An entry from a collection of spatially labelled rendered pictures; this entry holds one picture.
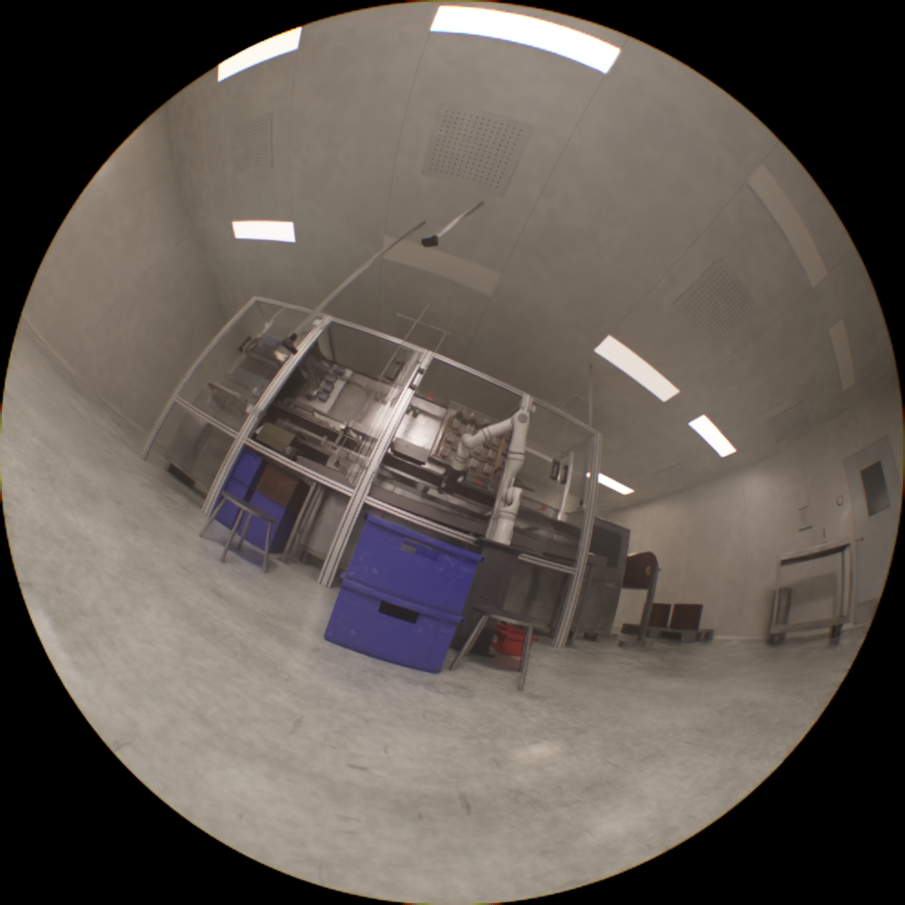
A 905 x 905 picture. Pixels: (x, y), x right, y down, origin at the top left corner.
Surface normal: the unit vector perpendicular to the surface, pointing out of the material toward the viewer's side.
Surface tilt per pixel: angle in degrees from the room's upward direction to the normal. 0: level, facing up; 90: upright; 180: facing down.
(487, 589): 90
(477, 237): 180
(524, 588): 90
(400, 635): 90
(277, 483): 90
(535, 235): 180
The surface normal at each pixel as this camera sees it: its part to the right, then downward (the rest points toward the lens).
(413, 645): 0.27, -0.33
